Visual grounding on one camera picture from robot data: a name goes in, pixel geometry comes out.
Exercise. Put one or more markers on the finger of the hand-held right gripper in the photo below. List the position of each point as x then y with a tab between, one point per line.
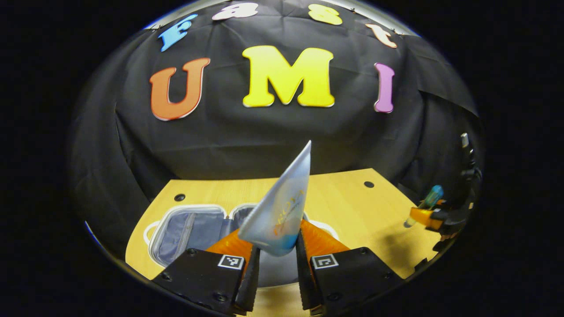
440	218

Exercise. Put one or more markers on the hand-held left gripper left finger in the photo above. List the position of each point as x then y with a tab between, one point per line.
251	281

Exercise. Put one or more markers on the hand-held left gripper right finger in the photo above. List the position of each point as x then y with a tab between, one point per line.
304	281

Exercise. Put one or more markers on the blue toner bottle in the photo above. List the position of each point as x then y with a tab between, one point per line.
432	196

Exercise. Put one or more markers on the white suitcase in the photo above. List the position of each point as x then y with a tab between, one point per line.
194	233

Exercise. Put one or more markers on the white cream tube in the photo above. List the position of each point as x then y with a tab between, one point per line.
282	207

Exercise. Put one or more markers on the black backdrop cloth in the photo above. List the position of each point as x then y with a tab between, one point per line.
264	136

